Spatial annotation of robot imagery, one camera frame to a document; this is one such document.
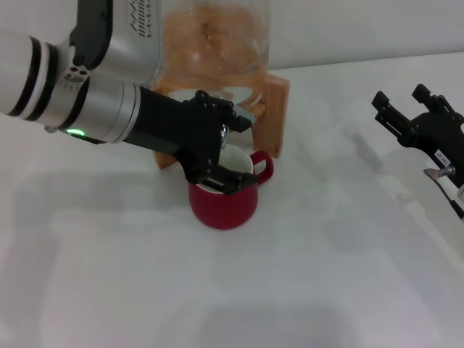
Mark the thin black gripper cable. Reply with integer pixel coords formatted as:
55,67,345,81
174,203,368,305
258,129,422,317
434,177,464,221

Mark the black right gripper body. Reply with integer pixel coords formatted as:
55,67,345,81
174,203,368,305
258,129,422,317
401,110,464,189

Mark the wooden dispenser stand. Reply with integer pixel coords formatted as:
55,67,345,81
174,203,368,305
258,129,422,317
152,75,291,170

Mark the red cup with white inside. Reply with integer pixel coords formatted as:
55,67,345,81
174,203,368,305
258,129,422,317
187,144,275,231

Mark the chrome faucet with lever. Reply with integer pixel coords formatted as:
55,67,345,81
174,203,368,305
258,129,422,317
220,109,257,150

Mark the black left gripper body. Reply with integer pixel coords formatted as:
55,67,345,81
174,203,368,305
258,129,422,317
122,86,225,172

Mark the silver cable connector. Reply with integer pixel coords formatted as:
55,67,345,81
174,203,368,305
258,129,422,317
423,165,456,180

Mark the clear glass water dispenser jar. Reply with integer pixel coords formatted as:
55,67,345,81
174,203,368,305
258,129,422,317
152,0,271,109

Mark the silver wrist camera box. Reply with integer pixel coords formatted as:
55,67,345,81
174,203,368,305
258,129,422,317
68,0,165,85

